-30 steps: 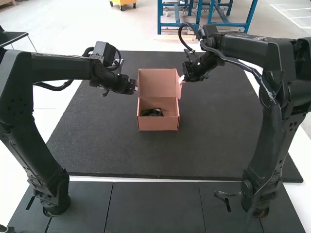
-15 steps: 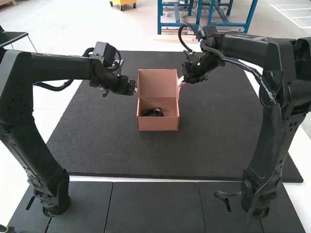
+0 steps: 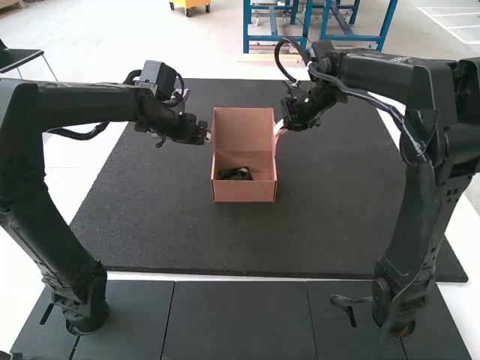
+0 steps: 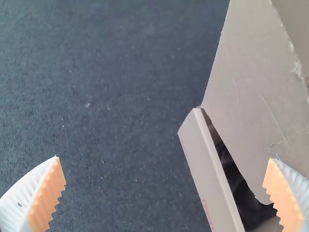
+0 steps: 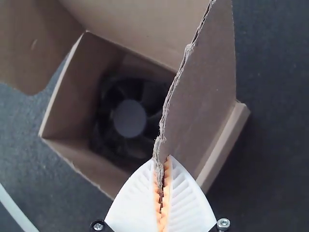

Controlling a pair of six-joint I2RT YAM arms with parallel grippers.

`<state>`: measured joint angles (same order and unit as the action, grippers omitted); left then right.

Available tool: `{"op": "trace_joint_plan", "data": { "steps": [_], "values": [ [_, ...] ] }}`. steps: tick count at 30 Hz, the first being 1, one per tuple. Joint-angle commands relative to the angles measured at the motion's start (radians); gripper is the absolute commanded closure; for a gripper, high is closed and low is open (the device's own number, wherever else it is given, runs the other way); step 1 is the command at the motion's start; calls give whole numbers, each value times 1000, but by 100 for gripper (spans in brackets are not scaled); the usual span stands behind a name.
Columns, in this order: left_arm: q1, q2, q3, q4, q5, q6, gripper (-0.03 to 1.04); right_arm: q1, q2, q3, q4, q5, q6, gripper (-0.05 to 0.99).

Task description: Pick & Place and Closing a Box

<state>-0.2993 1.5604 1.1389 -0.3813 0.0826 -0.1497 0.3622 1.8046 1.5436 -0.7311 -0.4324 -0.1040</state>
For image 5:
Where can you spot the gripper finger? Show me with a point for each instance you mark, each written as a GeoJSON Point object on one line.
{"type": "Point", "coordinates": [135, 205]}
{"type": "Point", "coordinates": [188, 205]}

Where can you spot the cardboard box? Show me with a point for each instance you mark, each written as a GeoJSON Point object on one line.
{"type": "Point", "coordinates": [205, 72]}

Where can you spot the black square fan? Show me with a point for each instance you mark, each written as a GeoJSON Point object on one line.
{"type": "Point", "coordinates": [130, 118]}

